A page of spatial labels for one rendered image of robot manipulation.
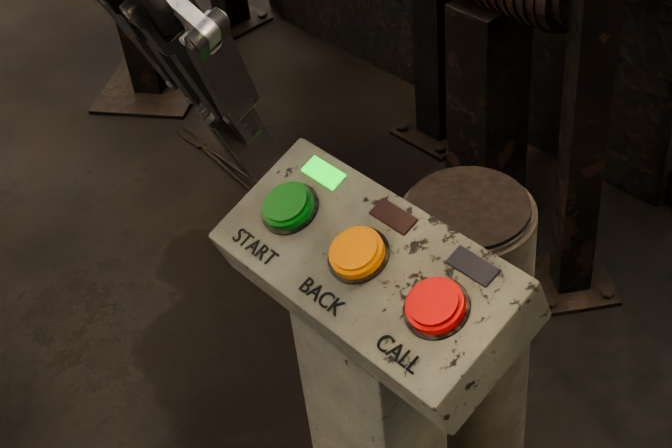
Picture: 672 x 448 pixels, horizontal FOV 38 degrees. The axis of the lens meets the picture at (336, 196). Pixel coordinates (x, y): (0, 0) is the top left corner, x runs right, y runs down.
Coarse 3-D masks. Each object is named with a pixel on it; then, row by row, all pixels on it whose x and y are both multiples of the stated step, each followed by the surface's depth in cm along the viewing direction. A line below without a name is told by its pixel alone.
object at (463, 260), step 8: (464, 248) 66; (456, 256) 66; (464, 256) 66; (472, 256) 65; (456, 264) 65; (464, 264) 65; (472, 264) 65; (480, 264) 65; (488, 264) 65; (464, 272) 65; (472, 272) 65; (480, 272) 64; (488, 272) 64; (496, 272) 64; (480, 280) 64; (488, 280) 64
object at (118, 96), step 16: (128, 48) 189; (128, 64) 191; (144, 64) 191; (112, 80) 200; (128, 80) 200; (144, 80) 193; (160, 80) 194; (112, 96) 195; (128, 96) 195; (144, 96) 194; (160, 96) 194; (176, 96) 193; (96, 112) 192; (112, 112) 191; (128, 112) 191; (144, 112) 190; (160, 112) 190; (176, 112) 189
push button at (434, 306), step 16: (416, 288) 64; (432, 288) 64; (448, 288) 64; (416, 304) 64; (432, 304) 63; (448, 304) 63; (464, 304) 63; (416, 320) 63; (432, 320) 63; (448, 320) 63
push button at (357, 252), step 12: (360, 228) 69; (336, 240) 69; (348, 240) 68; (360, 240) 68; (372, 240) 68; (336, 252) 68; (348, 252) 68; (360, 252) 68; (372, 252) 67; (384, 252) 68; (336, 264) 68; (348, 264) 67; (360, 264) 67; (372, 264) 67; (348, 276) 67; (360, 276) 67
